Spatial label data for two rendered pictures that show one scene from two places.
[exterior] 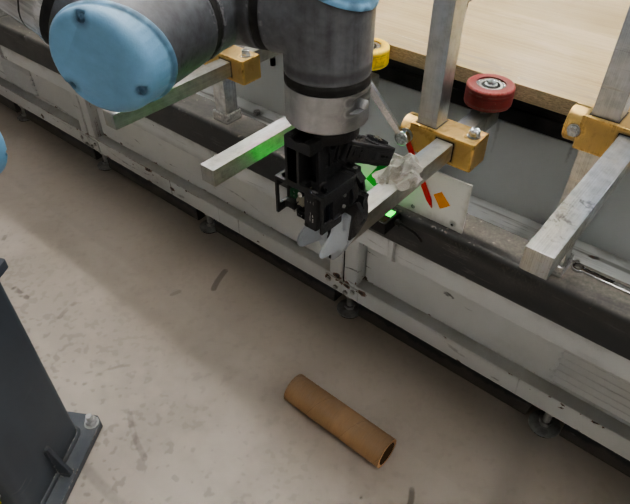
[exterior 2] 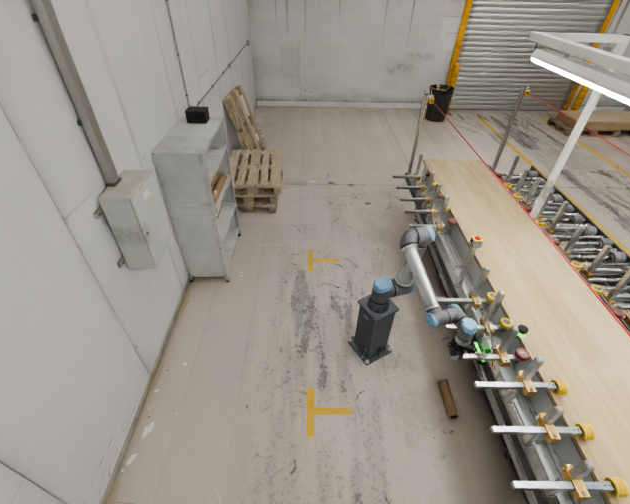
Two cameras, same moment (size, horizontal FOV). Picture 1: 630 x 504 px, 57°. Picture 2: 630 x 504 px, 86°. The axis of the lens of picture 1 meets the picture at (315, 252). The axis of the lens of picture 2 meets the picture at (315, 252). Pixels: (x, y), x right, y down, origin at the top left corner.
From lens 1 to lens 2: 180 cm
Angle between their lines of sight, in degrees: 37
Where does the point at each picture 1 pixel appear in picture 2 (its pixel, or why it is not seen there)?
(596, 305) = (507, 413)
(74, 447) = (383, 351)
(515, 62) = (540, 352)
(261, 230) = not seen: hidden behind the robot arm
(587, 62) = (560, 366)
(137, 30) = (435, 321)
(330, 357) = (460, 384)
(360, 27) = (468, 335)
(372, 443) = (451, 410)
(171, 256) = not seen: hidden behind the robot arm
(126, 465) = (391, 364)
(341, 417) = (448, 398)
